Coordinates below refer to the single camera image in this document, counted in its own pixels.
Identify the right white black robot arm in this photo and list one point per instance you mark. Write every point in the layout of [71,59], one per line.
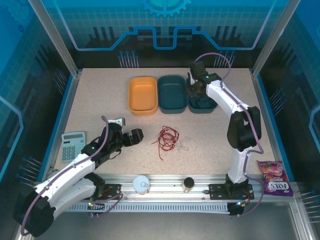
[222,95]

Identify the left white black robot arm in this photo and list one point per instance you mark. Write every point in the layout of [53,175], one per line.
[67,172]

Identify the teal plastic bin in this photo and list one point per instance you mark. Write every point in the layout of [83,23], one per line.
[202,110]
[172,92]

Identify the grey pocket calculator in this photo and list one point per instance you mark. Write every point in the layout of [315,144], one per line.
[73,147]

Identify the orange plastic bin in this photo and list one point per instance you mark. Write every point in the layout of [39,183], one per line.
[142,93]

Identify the silver tin can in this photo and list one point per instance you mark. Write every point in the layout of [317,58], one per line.
[141,184]

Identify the glass jar with black lid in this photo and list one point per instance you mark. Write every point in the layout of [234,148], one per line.
[189,183]

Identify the purple candy bag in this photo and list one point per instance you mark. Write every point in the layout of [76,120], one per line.
[275,178]

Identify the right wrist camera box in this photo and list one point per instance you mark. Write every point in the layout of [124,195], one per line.
[197,68]

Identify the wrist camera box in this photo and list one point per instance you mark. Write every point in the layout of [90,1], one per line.
[119,121]
[197,68]

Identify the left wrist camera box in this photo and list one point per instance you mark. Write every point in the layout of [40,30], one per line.
[119,121]

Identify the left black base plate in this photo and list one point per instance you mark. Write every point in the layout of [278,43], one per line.
[113,190]

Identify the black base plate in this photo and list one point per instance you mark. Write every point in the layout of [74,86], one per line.
[216,191]
[113,190]

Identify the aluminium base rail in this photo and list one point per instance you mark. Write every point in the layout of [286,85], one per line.
[165,186]

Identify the aluminium frame post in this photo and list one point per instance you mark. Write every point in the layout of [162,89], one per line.
[56,35]
[272,35]

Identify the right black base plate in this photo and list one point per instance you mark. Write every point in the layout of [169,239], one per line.
[216,191]

